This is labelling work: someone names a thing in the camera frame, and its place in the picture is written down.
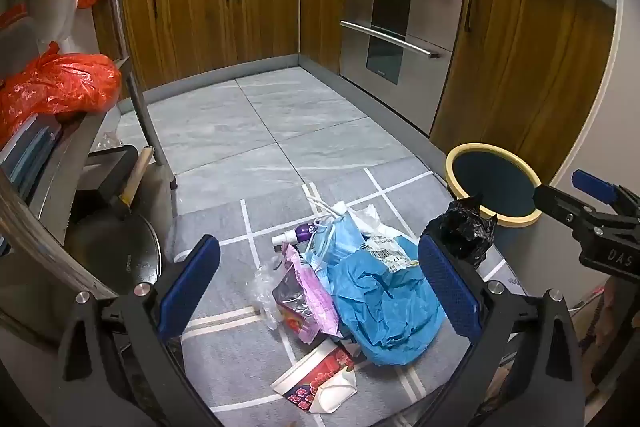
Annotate white bag with barcode label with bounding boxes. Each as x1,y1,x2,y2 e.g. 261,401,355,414
345,203,422,272

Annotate purple bottle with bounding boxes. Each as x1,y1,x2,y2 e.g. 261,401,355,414
272,227,321,250

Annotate blue face mask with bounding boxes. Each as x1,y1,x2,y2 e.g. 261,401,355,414
305,212,371,290

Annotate red white paper cup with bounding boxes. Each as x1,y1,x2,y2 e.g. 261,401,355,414
270,338,358,415

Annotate wide wooden base cabinet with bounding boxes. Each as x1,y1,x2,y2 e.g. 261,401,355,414
92,0,301,92

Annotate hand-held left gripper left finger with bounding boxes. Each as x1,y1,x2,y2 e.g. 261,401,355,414
56,234,223,427

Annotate black box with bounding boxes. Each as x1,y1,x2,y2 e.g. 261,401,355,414
75,144,140,208

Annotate metal shelf rack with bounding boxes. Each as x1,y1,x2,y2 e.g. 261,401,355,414
0,0,178,343

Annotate stainless steel oven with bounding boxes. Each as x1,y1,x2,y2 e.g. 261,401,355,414
339,0,471,138

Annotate white cord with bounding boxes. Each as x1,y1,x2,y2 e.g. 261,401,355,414
301,183,348,223

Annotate large orange plastic bag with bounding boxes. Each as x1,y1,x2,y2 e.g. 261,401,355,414
0,42,123,148

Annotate steel wok with wooden handle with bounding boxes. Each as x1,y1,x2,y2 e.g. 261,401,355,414
67,146,163,300

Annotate black plastic bag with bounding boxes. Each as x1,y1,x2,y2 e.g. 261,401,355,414
427,199,498,268

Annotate blue flat packages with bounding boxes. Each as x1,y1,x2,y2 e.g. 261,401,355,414
0,112,65,208

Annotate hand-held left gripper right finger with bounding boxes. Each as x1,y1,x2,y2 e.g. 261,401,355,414
417,229,587,427

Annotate grey mat with white lines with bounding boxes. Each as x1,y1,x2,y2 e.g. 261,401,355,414
165,157,531,427

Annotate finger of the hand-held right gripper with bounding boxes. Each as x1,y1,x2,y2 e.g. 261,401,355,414
532,183,608,238
571,169,640,219

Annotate pink snack packet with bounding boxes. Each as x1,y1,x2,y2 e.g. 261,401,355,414
272,242,343,343

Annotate blue plastic bag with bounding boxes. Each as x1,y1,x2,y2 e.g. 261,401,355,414
327,234,446,368

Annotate yellow rimmed trash bin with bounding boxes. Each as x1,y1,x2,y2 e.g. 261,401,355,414
445,143,543,228

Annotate clear plastic wrapper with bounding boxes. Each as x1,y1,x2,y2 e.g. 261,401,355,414
252,257,288,330

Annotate narrow wooden base cabinet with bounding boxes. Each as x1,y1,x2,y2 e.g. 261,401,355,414
300,0,348,72

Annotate white plastic bag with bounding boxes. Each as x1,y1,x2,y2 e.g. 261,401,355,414
27,0,83,52

